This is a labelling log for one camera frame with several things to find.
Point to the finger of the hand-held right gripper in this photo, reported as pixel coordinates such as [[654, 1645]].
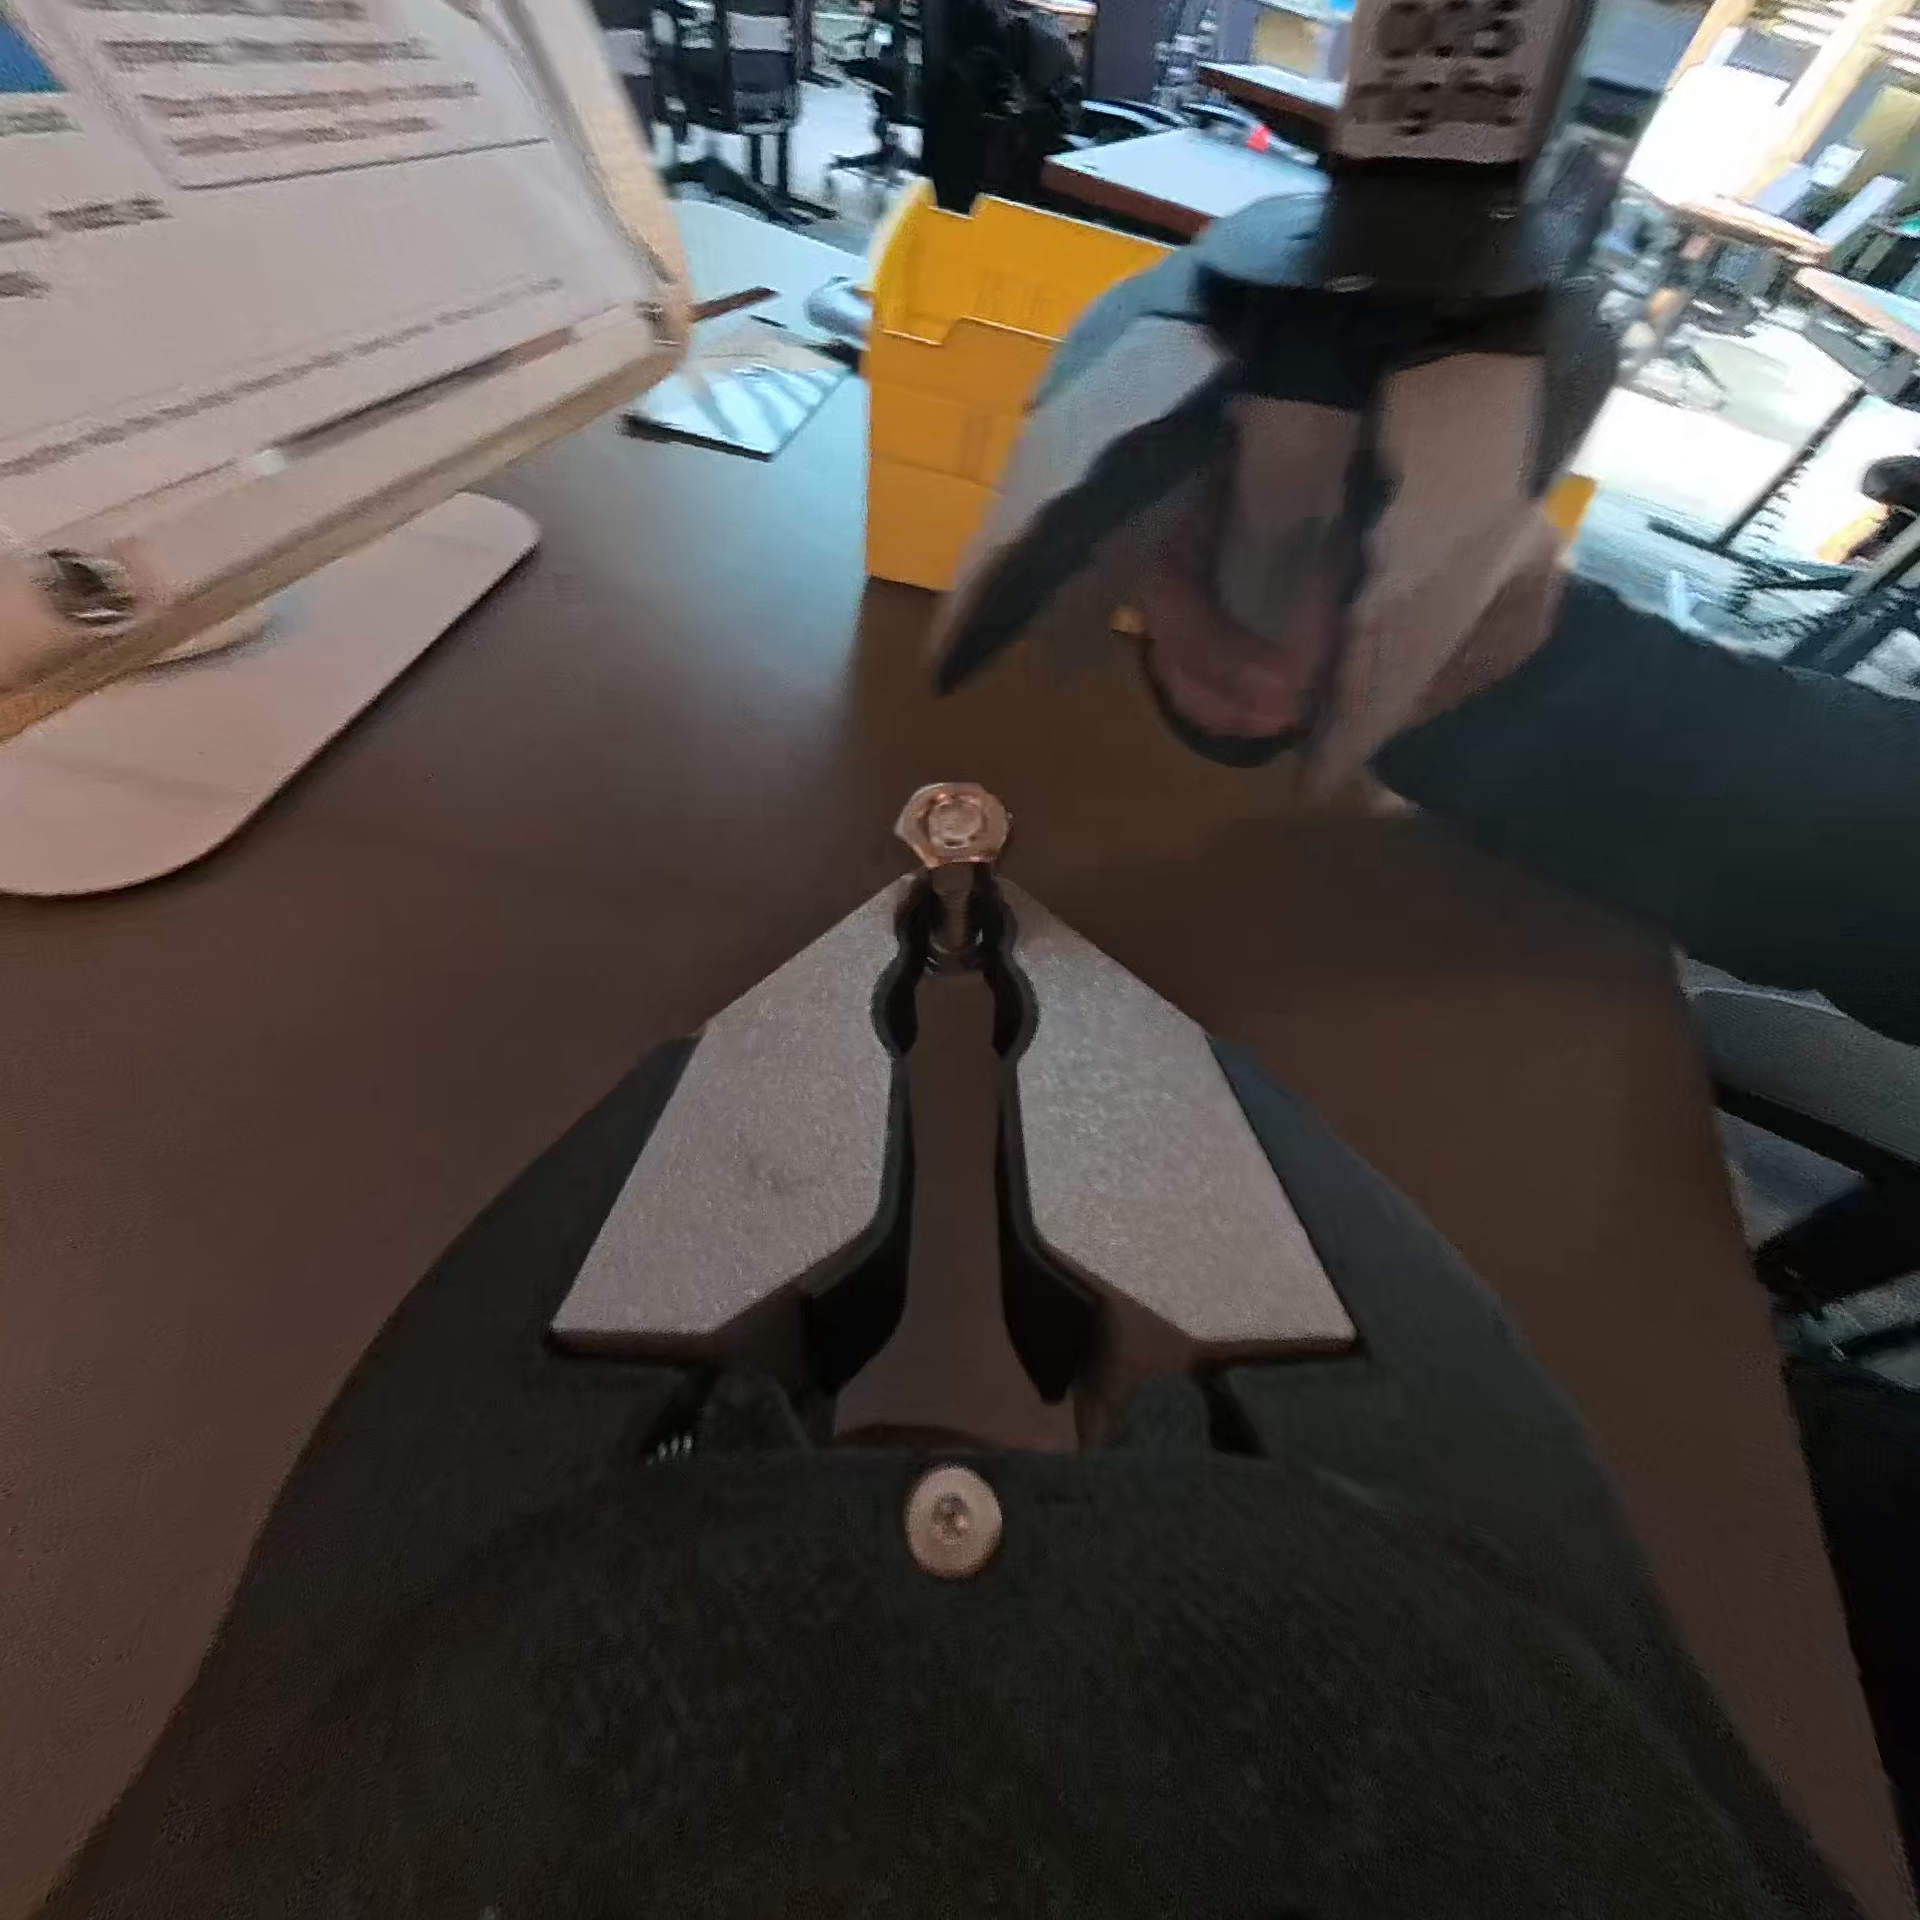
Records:
[[1453, 552], [1097, 407]]

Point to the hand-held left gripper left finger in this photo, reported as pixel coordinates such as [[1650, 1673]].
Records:
[[751, 1186]]

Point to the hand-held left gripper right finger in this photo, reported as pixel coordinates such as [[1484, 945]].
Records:
[[1157, 1186]]

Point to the yellow plastic bin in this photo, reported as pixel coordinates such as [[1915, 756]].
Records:
[[946, 449]]

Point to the silver bolt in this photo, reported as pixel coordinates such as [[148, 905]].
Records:
[[956, 905]]

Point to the silver hex nut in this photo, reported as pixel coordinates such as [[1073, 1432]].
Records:
[[917, 839]]

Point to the person's right hand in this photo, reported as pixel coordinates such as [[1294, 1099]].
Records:
[[1242, 690]]

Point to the grey desk with wooden edge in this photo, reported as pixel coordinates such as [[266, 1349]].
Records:
[[1157, 170]]

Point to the grey rounded device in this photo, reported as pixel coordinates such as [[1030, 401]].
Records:
[[831, 306]]

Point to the wooden standing desk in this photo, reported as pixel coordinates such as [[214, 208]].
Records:
[[1756, 225]]

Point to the black chair with jacket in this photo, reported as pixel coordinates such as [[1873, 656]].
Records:
[[992, 90]]

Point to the black patterned card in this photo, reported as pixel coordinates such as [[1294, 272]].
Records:
[[743, 407]]

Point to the black office chair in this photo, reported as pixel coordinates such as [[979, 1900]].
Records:
[[743, 75]]

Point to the grey office chair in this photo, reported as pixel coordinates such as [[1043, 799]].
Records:
[[1819, 1065]]

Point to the printed instruction sheet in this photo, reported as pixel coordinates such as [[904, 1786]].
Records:
[[302, 304]]

